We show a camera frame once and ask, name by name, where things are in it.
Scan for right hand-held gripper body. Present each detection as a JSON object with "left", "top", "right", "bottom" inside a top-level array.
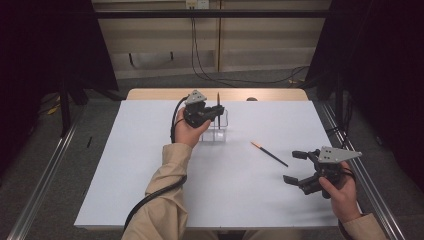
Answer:
[{"left": 299, "top": 145, "right": 363, "bottom": 200}]

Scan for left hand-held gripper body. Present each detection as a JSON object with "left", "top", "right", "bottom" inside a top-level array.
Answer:
[{"left": 182, "top": 89, "right": 215, "bottom": 130}]

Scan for black pencil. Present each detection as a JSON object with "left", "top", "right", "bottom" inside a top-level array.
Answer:
[
  {"left": 216, "top": 92, "right": 222, "bottom": 130},
  {"left": 250, "top": 141, "right": 290, "bottom": 168}
]

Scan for clear plastic pen organizer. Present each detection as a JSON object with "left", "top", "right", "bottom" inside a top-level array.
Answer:
[{"left": 199, "top": 108, "right": 230, "bottom": 144}]

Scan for person's left hand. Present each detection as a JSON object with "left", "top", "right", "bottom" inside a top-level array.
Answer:
[{"left": 173, "top": 107, "right": 212, "bottom": 149}]

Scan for person's right hand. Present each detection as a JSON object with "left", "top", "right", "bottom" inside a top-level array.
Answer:
[{"left": 318, "top": 161, "right": 363, "bottom": 225}]

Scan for wooden table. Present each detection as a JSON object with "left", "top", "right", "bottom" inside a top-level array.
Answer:
[{"left": 125, "top": 87, "right": 309, "bottom": 102}]

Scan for black metal stand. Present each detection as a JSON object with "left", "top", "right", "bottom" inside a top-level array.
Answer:
[
  {"left": 59, "top": 74, "right": 73, "bottom": 138},
  {"left": 334, "top": 71, "right": 345, "bottom": 129}
]

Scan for person's right leg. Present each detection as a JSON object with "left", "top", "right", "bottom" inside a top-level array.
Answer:
[{"left": 241, "top": 229, "right": 303, "bottom": 240}]

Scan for person's leg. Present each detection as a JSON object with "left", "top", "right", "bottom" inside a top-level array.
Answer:
[
  {"left": 241, "top": 229, "right": 303, "bottom": 240},
  {"left": 182, "top": 229, "right": 219, "bottom": 240}
]

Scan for white table sheet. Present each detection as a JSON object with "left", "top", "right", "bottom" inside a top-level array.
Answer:
[{"left": 73, "top": 99, "right": 363, "bottom": 231}]

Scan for black horizontal bar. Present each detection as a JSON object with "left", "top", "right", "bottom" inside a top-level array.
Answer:
[{"left": 94, "top": 9, "right": 334, "bottom": 19}]

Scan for black curtain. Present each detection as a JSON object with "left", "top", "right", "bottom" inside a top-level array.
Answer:
[
  {"left": 304, "top": 0, "right": 424, "bottom": 191},
  {"left": 0, "top": 0, "right": 119, "bottom": 174}
]

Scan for person's left leg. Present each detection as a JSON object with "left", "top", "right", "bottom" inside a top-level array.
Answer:
[{"left": 182, "top": 229, "right": 219, "bottom": 240}]

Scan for black cables at stand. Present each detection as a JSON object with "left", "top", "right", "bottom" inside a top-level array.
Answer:
[{"left": 324, "top": 96, "right": 354, "bottom": 151}]

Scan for black floor cable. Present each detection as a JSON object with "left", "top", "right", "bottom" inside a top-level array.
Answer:
[
  {"left": 193, "top": 17, "right": 311, "bottom": 86},
  {"left": 190, "top": 17, "right": 234, "bottom": 88}
]

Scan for aluminium floor rail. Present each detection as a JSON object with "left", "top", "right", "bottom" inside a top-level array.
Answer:
[
  {"left": 321, "top": 103, "right": 406, "bottom": 240},
  {"left": 6, "top": 109, "right": 84, "bottom": 240}
]

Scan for white wall outlet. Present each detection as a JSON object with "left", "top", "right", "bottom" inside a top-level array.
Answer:
[{"left": 185, "top": 0, "right": 210, "bottom": 10}]

